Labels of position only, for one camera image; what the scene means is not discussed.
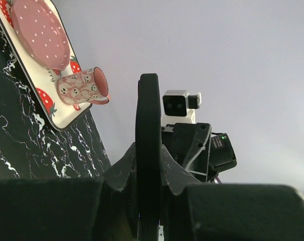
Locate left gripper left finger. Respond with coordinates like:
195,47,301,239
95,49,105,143
0,145,137,240

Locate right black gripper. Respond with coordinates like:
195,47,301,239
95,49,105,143
161,123,212,182

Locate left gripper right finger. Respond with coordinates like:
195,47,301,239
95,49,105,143
161,148,304,240

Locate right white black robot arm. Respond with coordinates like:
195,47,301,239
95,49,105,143
161,123,237,182

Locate pink ghost pattern mug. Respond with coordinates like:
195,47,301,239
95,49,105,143
56,67,110,105

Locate strawberry print cream tray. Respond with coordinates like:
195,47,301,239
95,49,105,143
0,1,91,131

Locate pink polka dot plate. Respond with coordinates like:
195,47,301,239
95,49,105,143
10,0,70,71

